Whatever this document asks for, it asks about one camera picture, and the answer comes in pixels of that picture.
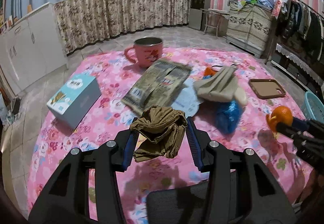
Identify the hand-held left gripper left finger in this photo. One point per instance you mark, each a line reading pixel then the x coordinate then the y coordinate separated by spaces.
pixel 129 148

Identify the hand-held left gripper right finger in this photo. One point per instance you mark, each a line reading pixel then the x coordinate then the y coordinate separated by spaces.
pixel 193 143

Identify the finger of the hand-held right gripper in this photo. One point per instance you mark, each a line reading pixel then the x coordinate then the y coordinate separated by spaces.
pixel 308 146
pixel 300 124

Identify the orange mandarin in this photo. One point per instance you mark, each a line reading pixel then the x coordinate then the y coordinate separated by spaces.
pixel 281 115

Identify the teal plastic basket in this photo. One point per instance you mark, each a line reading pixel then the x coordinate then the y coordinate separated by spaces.
pixel 315 107

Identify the brown cloth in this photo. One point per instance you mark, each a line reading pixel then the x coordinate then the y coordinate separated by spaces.
pixel 159 133

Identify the blue plastic bag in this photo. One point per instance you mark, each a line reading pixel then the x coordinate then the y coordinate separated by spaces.
pixel 227 117

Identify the beige cloth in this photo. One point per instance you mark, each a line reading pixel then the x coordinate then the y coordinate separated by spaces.
pixel 217 85

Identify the silver foil snack packet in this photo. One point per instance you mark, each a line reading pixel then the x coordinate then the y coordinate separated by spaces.
pixel 154 85

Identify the white paper doily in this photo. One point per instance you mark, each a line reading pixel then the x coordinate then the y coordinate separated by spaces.
pixel 188 105

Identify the brown phone case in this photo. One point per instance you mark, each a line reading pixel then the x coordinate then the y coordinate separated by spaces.
pixel 265 88

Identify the white lace cloth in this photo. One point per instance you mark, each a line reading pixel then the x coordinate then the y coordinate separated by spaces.
pixel 298 58

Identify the light blue cardboard box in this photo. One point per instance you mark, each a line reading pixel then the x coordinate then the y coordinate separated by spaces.
pixel 76 102

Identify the orange bottle cap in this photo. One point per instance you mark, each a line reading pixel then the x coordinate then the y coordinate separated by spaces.
pixel 208 72

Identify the pink floral tablecloth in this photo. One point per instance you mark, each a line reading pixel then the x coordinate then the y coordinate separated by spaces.
pixel 111 74

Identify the pink cartoon mug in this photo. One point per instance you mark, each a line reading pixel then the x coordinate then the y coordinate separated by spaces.
pixel 146 55

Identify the cabinet under patterned cloth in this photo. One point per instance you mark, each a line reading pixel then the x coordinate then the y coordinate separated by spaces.
pixel 248 26

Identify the grey water dispenser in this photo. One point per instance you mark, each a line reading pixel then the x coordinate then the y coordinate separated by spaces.
pixel 197 11

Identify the small folding table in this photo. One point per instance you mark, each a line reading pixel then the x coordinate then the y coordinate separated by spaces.
pixel 215 12

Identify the blue curtain with floral hem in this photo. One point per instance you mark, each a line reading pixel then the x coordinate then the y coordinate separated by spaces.
pixel 114 11

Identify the white cabinet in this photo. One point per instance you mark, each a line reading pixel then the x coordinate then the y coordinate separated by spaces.
pixel 30 44

